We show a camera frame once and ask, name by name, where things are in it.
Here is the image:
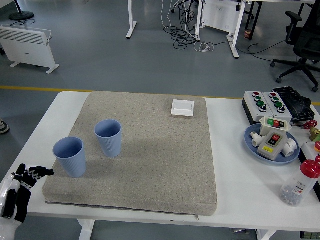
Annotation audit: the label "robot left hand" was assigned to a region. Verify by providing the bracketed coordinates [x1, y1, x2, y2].
[0, 163, 55, 240]

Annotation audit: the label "blue ribbed plastic cup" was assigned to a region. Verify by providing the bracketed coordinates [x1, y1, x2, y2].
[93, 119, 123, 158]
[52, 136, 87, 179]

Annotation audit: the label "person's shoe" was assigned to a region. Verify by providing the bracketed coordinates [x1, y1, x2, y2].
[0, 119, 10, 135]

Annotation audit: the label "white table leg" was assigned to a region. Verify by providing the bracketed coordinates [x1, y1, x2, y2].
[76, 219, 96, 240]
[257, 229, 278, 240]

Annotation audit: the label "grey-brown cushion mat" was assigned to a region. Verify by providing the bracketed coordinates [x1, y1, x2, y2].
[41, 90, 218, 216]

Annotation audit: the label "white panel heater with grille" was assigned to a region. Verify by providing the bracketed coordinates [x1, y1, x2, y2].
[0, 23, 60, 75]

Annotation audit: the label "black round stand base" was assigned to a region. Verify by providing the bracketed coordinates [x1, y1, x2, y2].
[8, 0, 35, 21]

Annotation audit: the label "white desk leg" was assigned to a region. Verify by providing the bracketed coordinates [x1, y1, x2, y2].
[226, 0, 247, 59]
[125, 0, 138, 39]

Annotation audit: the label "blue plate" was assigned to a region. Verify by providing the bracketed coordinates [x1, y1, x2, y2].
[243, 123, 301, 167]

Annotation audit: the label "white pipe tee fitting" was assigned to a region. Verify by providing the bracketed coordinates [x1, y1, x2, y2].
[250, 131, 263, 148]

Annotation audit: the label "white four-button control box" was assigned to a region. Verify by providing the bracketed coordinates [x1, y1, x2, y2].
[261, 91, 293, 123]
[241, 90, 276, 126]

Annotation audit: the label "white pipe coupling fitting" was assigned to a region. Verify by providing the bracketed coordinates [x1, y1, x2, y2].
[281, 138, 298, 158]

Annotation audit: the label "clear bottle with red cap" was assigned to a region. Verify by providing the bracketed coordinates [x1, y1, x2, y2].
[279, 156, 320, 208]

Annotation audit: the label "black foot pedal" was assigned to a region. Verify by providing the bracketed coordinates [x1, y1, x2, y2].
[271, 86, 316, 126]

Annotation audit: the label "emergency stop button box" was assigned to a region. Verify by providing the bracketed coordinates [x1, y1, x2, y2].
[298, 141, 320, 171]

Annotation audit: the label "black office chair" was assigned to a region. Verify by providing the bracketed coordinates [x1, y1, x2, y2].
[270, 0, 320, 92]

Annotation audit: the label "white wall switch plate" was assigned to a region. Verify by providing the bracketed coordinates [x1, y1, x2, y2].
[170, 99, 196, 117]

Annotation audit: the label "white hanging cable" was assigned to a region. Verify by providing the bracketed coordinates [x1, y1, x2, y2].
[159, 0, 181, 30]

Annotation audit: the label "black cable bundle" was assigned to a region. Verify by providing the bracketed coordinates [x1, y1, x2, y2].
[163, 0, 201, 50]

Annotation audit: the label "white coiled cable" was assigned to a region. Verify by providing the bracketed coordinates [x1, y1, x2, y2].
[193, 41, 215, 53]

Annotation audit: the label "grey push-button switch box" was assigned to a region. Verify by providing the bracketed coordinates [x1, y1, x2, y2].
[257, 131, 286, 161]

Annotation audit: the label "white switch box, coloured buttons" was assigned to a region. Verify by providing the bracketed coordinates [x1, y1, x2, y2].
[258, 116, 293, 137]

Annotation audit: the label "long black floor cable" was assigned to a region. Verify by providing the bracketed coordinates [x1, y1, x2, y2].
[211, 39, 288, 62]

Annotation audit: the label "black desk frame leg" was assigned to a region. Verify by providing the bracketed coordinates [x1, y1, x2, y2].
[244, 0, 263, 31]

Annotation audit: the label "brass valve with red handle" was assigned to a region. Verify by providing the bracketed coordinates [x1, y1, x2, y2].
[303, 120, 320, 143]

